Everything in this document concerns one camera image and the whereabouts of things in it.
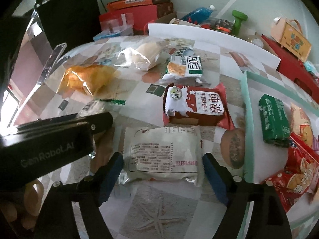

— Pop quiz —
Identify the orange flat box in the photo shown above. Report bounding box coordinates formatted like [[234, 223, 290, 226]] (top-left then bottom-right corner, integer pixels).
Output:
[[106, 0, 170, 11]]

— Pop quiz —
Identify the green dumbbell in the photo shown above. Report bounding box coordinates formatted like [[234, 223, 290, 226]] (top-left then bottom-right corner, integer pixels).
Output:
[[232, 10, 248, 36]]

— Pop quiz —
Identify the pink snack packet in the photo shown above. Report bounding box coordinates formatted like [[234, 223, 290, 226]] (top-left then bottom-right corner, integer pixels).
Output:
[[312, 135, 319, 153]]

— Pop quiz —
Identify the red round-biscuit snack bag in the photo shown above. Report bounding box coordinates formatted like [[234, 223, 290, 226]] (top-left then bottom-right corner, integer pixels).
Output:
[[264, 146, 318, 212]]

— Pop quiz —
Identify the clear bag round bun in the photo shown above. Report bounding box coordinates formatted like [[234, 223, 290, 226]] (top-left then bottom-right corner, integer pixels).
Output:
[[114, 40, 168, 71]]

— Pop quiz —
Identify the black cabinet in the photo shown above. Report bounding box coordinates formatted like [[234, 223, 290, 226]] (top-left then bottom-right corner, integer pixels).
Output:
[[35, 0, 102, 52]]

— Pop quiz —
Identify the red white biscuit packet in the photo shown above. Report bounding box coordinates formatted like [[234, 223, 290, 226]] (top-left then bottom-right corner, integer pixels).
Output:
[[163, 83, 235, 130]]

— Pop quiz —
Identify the mint green white tray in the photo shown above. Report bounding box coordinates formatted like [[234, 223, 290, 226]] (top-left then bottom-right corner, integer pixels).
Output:
[[241, 71, 318, 238]]

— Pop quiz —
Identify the red gift box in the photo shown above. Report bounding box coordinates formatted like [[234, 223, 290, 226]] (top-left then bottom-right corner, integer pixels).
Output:
[[99, 2, 176, 35]]

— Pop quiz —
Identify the blue plastic bottle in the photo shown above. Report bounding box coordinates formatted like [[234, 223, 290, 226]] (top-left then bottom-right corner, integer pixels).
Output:
[[181, 5, 216, 24]]

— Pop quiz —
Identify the small green-edged snack packet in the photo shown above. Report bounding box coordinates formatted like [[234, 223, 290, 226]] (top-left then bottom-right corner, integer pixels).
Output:
[[76, 99, 126, 118]]

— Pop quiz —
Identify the large red box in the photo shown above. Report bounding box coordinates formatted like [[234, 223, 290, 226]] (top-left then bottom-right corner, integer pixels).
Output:
[[261, 35, 319, 103]]

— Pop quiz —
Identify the clear plastic container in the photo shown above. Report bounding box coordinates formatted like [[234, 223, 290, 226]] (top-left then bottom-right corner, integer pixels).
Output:
[[93, 13, 134, 41]]

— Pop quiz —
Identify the orange bread bag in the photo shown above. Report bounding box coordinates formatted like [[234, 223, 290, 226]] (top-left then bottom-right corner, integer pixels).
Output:
[[57, 64, 120, 97]]

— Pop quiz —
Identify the tan cardboard handle box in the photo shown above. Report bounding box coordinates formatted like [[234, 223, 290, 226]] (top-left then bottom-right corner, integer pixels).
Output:
[[270, 17, 312, 63]]

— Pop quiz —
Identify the white green cracker packet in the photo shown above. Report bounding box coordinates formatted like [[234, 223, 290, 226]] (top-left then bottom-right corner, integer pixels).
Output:
[[159, 55, 204, 84]]

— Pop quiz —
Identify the orange red chips bag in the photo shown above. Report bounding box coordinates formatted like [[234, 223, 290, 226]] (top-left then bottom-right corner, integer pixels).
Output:
[[290, 103, 314, 148]]

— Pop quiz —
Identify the red patterned snack packet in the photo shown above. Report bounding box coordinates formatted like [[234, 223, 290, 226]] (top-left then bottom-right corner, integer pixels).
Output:
[[290, 132, 318, 161]]

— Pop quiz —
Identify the clear acrylic stand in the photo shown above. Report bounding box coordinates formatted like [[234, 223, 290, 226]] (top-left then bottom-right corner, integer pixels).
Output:
[[37, 43, 67, 85]]

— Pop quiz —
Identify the white printed snack packet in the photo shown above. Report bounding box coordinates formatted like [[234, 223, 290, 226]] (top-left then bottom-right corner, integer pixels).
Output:
[[118, 126, 204, 187]]

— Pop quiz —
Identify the green snack packet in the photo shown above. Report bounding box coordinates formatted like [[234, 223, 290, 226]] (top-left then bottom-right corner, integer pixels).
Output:
[[258, 94, 291, 148]]

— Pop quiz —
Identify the person's left hand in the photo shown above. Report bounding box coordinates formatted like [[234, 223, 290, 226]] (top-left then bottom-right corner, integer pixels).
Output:
[[1, 179, 44, 231]]

